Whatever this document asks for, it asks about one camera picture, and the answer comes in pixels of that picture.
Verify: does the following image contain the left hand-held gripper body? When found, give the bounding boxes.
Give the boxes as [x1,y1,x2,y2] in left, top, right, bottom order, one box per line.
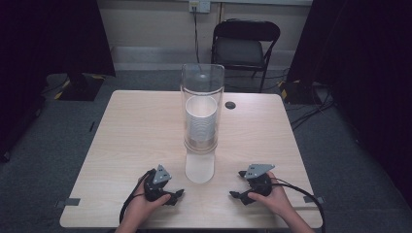
[144,164,173,202]

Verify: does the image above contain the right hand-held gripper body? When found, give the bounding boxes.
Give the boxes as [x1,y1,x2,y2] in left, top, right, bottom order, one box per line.
[244,163,276,197]

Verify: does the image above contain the white paper cup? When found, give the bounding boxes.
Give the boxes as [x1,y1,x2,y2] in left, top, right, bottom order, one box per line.
[185,150,216,184]

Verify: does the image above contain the clear plastic cup dispenser tube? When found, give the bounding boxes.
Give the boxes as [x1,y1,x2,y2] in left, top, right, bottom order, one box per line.
[180,63,225,154]

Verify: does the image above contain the person's left hand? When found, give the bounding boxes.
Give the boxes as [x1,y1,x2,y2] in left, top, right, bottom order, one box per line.
[124,174,172,224]

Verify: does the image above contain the person's right hand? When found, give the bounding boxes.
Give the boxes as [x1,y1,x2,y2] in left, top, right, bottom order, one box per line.
[247,171,294,218]

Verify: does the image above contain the grey tape strip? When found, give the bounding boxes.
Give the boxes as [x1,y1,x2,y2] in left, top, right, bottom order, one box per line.
[303,195,326,205]
[55,197,82,209]

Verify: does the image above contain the stack of white paper cups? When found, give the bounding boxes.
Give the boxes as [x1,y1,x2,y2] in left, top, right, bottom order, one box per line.
[185,95,218,144]

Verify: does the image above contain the black box with yellow tape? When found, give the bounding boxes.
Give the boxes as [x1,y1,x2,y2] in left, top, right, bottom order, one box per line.
[279,79,320,105]

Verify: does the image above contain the black folding chair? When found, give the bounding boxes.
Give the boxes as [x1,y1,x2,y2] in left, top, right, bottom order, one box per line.
[211,18,282,93]

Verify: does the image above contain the black stand base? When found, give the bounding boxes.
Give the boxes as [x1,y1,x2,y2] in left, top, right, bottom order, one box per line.
[57,72,105,102]

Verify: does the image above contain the black curtain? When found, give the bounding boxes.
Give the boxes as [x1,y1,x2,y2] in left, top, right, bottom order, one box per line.
[0,0,117,163]
[286,0,412,210]

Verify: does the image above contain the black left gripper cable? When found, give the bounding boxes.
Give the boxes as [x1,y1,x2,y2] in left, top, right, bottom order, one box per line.
[119,169,154,225]

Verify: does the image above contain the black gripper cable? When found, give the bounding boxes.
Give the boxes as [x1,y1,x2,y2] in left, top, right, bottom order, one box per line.
[271,177,326,233]
[119,169,154,225]

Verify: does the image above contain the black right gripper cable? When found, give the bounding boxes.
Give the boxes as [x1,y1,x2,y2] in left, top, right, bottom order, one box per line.
[271,177,326,233]

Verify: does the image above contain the black floor cables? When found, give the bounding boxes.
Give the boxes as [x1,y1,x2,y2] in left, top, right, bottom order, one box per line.
[290,86,336,131]

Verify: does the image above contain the black wall socket cable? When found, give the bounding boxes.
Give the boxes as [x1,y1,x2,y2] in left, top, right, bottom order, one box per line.
[192,11,201,64]

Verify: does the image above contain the white wall socket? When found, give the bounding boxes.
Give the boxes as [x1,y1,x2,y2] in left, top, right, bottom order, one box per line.
[189,0,212,15]

